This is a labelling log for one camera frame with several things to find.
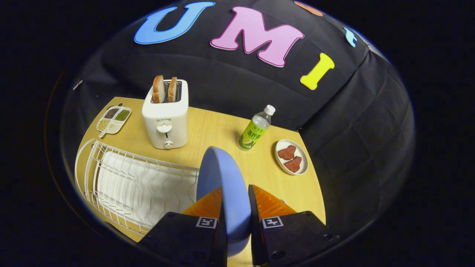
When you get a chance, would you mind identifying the white dish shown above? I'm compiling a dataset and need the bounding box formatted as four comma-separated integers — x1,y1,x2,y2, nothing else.
275,139,309,175

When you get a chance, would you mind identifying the black backdrop cloth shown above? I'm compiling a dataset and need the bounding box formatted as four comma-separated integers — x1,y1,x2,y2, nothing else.
59,0,415,238

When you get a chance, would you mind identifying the green label drink bottle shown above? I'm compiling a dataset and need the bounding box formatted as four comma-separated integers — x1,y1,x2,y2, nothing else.
237,105,276,151

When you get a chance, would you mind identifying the white wire dish rack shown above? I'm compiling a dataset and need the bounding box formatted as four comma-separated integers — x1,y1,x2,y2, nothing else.
74,138,201,236

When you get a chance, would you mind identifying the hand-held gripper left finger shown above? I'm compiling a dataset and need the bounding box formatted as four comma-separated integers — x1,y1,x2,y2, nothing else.
135,187,228,267

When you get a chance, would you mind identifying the red meat piece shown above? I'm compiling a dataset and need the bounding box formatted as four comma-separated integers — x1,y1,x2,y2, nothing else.
284,156,302,173
277,145,297,161

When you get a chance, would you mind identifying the blue plate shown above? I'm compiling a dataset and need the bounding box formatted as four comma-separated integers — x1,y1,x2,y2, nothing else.
196,146,252,257

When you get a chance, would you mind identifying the white toaster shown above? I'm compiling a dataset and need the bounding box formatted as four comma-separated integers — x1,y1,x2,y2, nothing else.
141,79,189,149

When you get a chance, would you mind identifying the divided tray of grains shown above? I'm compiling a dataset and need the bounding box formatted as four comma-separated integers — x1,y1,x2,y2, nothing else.
96,106,132,138

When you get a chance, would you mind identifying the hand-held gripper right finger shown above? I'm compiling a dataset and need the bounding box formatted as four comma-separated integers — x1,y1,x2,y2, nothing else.
248,184,341,267

